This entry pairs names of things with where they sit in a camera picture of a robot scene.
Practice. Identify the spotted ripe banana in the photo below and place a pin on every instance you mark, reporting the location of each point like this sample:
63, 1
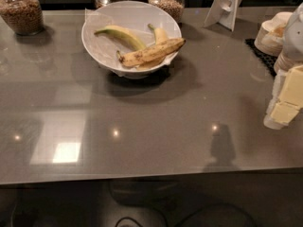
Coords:
150, 53

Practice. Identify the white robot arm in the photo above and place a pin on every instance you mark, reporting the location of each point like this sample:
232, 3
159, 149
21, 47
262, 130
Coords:
292, 49

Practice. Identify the green-tipped yellow banana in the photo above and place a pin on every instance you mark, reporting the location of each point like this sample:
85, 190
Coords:
123, 34

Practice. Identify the white bowl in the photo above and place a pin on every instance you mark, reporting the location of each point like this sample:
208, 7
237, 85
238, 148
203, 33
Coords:
132, 16

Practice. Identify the white folded card stand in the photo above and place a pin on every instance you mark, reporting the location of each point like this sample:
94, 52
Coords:
223, 12

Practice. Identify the right glass jar of grains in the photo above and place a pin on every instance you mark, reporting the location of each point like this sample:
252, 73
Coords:
174, 8

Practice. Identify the glass jar of grains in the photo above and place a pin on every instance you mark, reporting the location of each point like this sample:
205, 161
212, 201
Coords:
24, 17
174, 8

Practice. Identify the left glass jar of grains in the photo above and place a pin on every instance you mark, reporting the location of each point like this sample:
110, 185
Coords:
24, 17

